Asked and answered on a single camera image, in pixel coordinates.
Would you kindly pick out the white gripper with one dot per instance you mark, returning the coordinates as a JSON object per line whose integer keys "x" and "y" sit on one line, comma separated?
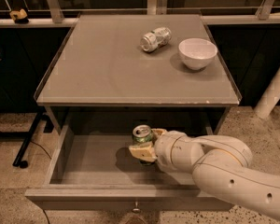
{"x": 165, "y": 150}

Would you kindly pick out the green soda can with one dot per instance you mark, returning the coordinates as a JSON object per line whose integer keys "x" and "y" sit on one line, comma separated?
{"x": 142, "y": 134}

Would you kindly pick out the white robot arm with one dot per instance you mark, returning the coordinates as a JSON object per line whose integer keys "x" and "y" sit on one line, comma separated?
{"x": 219, "y": 165}

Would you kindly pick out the open grey top drawer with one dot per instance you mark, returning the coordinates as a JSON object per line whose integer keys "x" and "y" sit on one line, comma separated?
{"x": 93, "y": 169}

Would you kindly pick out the metal drawer knob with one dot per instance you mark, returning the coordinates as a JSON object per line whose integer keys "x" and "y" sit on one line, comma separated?
{"x": 136, "y": 208}

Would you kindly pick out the grey cabinet with top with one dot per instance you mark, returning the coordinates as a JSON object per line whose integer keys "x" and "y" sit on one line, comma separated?
{"x": 102, "y": 64}

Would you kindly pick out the crushed white can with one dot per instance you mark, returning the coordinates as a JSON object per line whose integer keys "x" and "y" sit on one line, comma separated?
{"x": 155, "y": 39}

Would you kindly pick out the white bowl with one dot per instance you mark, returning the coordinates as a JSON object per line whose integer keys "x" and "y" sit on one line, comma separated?
{"x": 197, "y": 53}

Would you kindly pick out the black stand leg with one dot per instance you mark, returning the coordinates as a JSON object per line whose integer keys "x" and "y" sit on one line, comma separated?
{"x": 27, "y": 139}

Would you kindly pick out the yellow and black toy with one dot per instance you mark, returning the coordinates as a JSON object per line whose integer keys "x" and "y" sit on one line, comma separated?
{"x": 19, "y": 16}

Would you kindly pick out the white post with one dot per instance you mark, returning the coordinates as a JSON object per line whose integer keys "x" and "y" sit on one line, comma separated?
{"x": 269, "y": 98}

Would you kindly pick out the white railing frame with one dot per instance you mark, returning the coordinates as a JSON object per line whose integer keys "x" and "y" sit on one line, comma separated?
{"x": 65, "y": 13}

